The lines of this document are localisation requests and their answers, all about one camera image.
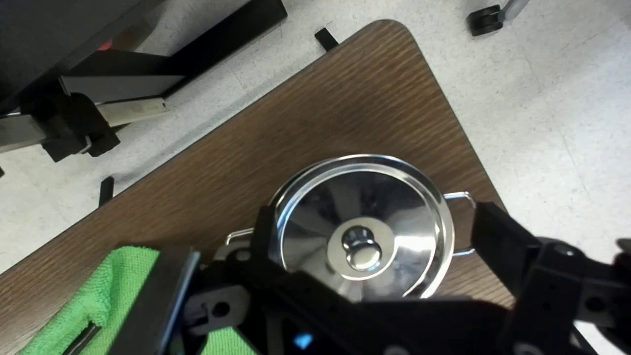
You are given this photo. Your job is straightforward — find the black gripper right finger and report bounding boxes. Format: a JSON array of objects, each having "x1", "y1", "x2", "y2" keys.
[{"x1": 471, "y1": 202, "x2": 542, "y2": 295}]

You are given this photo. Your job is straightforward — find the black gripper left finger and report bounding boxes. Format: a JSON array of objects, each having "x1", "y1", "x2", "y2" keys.
[{"x1": 109, "y1": 248, "x2": 199, "y2": 355}]

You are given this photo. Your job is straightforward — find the green cloth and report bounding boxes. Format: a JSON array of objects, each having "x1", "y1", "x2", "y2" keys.
[{"x1": 18, "y1": 244, "x2": 258, "y2": 355}]

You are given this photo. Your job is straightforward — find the black chair caster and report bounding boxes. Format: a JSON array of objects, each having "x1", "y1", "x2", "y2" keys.
[{"x1": 467, "y1": 3, "x2": 505, "y2": 35}]

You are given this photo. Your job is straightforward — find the steel pot with handles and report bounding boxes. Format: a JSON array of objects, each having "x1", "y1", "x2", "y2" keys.
[{"x1": 215, "y1": 151, "x2": 479, "y2": 305}]

